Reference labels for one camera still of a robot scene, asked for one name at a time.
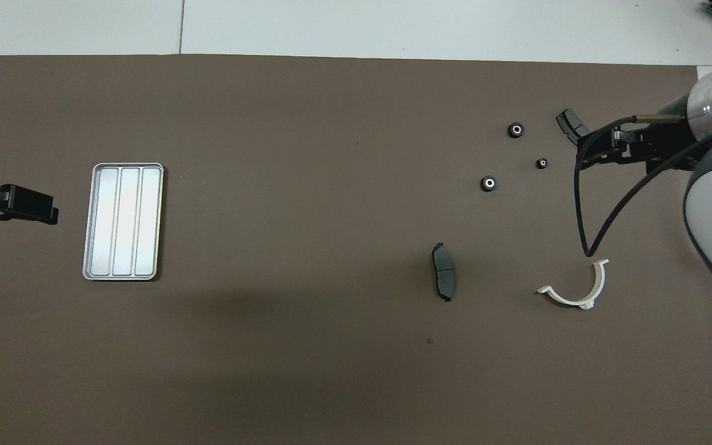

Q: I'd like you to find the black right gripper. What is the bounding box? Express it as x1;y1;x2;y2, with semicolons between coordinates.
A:
578;121;700;171

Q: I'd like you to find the silver metal tray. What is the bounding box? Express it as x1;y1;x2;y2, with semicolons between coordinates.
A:
82;163;165;282

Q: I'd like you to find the dark grey brake pad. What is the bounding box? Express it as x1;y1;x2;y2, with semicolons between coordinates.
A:
431;242;457;303
556;108;591;146

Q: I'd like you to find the white curved plastic clip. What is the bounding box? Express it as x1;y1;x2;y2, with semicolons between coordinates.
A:
536;258;610;310

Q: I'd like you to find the brown table mat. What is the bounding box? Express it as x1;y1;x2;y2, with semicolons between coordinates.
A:
0;54;712;445

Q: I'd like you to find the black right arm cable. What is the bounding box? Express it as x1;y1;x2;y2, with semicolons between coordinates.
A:
574;115;712;258

